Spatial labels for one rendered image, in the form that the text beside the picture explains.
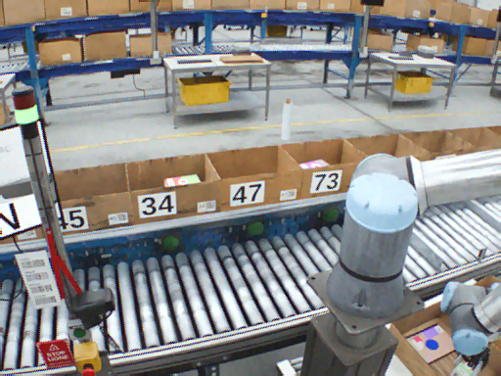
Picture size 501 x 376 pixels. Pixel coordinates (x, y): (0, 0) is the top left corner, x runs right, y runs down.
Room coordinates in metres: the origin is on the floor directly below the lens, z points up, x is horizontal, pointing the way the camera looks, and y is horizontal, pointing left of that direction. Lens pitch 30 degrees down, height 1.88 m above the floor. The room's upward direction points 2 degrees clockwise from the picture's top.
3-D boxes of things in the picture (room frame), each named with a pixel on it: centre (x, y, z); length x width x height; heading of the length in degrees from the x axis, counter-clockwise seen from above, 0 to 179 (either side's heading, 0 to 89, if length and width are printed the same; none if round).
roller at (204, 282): (1.22, 0.17, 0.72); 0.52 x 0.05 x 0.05; 21
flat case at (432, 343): (0.91, -0.65, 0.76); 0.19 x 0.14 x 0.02; 113
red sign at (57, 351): (0.75, 0.57, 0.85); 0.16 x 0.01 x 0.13; 111
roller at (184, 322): (1.17, 0.29, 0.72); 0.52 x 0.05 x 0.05; 21
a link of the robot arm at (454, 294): (0.78, -0.61, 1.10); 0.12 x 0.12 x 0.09; 75
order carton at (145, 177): (1.62, 0.38, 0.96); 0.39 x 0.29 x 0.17; 111
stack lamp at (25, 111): (0.80, 0.52, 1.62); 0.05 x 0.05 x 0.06
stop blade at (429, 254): (1.57, -0.77, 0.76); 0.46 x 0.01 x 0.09; 21
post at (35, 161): (0.79, 0.52, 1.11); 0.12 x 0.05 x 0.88; 111
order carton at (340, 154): (1.90, -0.35, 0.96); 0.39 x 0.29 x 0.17; 111
